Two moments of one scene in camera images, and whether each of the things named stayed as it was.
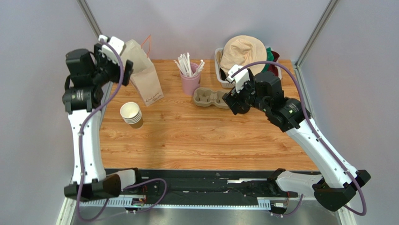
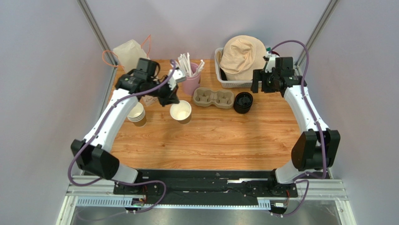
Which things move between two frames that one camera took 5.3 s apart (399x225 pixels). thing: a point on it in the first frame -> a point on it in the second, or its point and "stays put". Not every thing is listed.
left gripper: x=128 y=72 -> x=171 y=97
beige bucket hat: x=240 y=50 stays put
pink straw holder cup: x=190 y=83 stays put
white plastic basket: x=226 y=84 stays put
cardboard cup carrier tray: x=204 y=97 stays put
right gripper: x=236 y=98 -> x=257 y=81
